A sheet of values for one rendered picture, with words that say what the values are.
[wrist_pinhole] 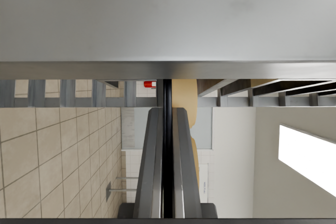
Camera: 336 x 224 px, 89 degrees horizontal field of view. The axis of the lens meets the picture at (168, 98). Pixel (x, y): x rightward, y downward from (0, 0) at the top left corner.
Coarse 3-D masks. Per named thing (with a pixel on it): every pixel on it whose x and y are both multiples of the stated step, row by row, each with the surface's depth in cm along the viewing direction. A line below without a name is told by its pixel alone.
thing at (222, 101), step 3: (219, 90) 48; (219, 93) 48; (219, 96) 48; (225, 96) 50; (219, 99) 48; (222, 99) 50; (225, 99) 50; (219, 102) 48; (222, 102) 50; (225, 102) 50; (219, 105) 48; (222, 105) 50; (225, 105) 50
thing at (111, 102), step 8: (264, 96) 51; (272, 96) 51; (296, 96) 51; (304, 96) 51; (320, 96) 50; (328, 96) 50; (16, 104) 51; (24, 104) 51; (48, 104) 51; (56, 104) 51; (80, 104) 51; (88, 104) 51; (112, 104) 51; (120, 104) 51; (136, 104) 50; (144, 104) 50; (152, 104) 50; (200, 104) 50; (208, 104) 50; (216, 104) 50; (232, 104) 50; (240, 104) 50; (264, 104) 50; (272, 104) 50; (296, 104) 50; (304, 104) 50; (328, 104) 50
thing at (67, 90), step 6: (60, 84) 48; (66, 84) 51; (72, 84) 51; (60, 90) 48; (66, 90) 51; (72, 90) 51; (60, 96) 48; (66, 96) 50; (72, 96) 50; (60, 102) 48; (66, 102) 50; (72, 102) 50
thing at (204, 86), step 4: (196, 80) 35; (200, 80) 30; (204, 80) 27; (208, 80) 24; (212, 80) 22; (216, 80) 20; (220, 80) 19; (224, 80) 18; (228, 80) 18; (232, 80) 18; (200, 84) 30; (204, 84) 27; (208, 84) 24; (212, 84) 22; (216, 84) 21; (220, 84) 21; (224, 84) 21; (200, 88) 30; (204, 88) 27; (208, 88) 24; (212, 88) 24; (216, 88) 24; (200, 92) 30; (204, 92) 29; (208, 92) 29; (200, 96) 37
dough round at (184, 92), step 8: (176, 80) 12; (184, 80) 12; (192, 80) 12; (176, 88) 12; (184, 88) 12; (192, 88) 12; (176, 96) 12; (184, 96) 12; (192, 96) 12; (176, 104) 12; (184, 104) 12; (192, 104) 12; (192, 112) 12; (192, 120) 12
